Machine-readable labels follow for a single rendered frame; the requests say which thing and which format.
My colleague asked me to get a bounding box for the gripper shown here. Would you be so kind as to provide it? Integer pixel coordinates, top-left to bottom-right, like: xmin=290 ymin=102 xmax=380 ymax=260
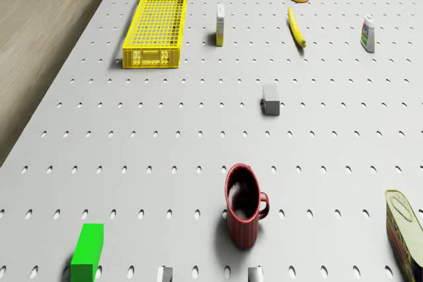
xmin=157 ymin=265 xmax=264 ymax=282

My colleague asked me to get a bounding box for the banana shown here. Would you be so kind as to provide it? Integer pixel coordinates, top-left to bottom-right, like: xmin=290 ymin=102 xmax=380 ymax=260
xmin=287 ymin=6 xmax=307 ymax=49

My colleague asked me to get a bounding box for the flat-sided can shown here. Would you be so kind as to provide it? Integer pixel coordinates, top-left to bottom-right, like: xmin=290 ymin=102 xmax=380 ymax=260
xmin=384 ymin=190 xmax=423 ymax=282

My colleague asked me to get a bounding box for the yellow basket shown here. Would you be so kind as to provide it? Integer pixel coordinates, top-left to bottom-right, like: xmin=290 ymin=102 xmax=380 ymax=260
xmin=122 ymin=0 xmax=188 ymax=69

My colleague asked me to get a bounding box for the green cube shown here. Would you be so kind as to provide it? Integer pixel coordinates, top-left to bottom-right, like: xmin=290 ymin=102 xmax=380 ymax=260
xmin=69 ymin=223 xmax=105 ymax=282

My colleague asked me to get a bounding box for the white yellow box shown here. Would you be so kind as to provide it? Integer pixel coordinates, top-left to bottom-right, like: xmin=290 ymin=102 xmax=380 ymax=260
xmin=215 ymin=3 xmax=226 ymax=47

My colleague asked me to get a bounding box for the red mug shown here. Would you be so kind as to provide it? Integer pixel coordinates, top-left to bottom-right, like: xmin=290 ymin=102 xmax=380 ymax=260
xmin=224 ymin=162 xmax=270 ymax=250

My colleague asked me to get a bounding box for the small white bottle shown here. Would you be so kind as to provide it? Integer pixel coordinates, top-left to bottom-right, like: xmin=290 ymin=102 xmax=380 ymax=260
xmin=360 ymin=13 xmax=376 ymax=53

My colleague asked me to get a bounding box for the grey cube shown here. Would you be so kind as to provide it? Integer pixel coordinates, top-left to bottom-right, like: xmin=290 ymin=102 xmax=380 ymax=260
xmin=262 ymin=83 xmax=281 ymax=117

